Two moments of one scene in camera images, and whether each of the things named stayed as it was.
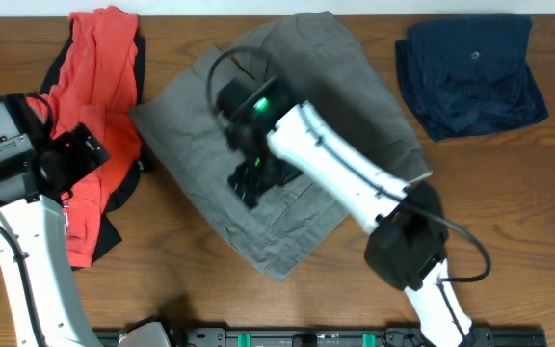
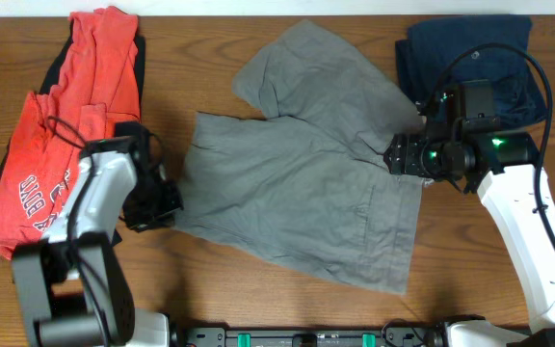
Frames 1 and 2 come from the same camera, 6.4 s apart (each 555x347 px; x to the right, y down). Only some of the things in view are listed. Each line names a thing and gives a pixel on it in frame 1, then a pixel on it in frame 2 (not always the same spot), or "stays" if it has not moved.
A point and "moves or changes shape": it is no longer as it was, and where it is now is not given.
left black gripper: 87,148 -> 160,207
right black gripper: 250,187 -> 406,147
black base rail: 355,337 stays
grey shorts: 312,57 moves or changes shape
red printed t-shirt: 93,87 stays
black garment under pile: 108,234 stays
